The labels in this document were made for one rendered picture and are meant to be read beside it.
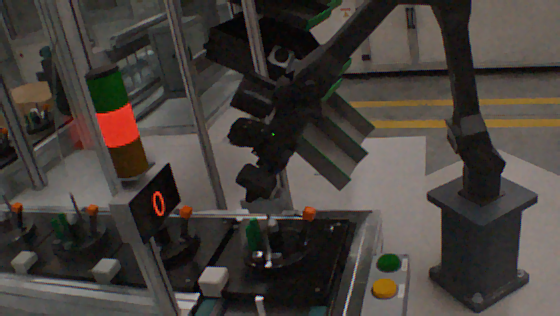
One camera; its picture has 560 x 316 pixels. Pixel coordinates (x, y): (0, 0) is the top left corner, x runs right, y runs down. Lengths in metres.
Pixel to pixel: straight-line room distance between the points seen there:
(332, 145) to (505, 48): 3.79
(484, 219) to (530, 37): 4.06
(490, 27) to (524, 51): 0.39
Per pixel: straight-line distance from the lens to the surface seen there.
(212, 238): 1.07
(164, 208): 0.77
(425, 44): 4.85
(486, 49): 4.85
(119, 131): 0.70
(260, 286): 0.91
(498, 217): 0.87
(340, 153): 1.18
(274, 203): 0.88
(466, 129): 0.83
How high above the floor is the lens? 1.54
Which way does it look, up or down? 26 degrees down
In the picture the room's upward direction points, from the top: 11 degrees counter-clockwise
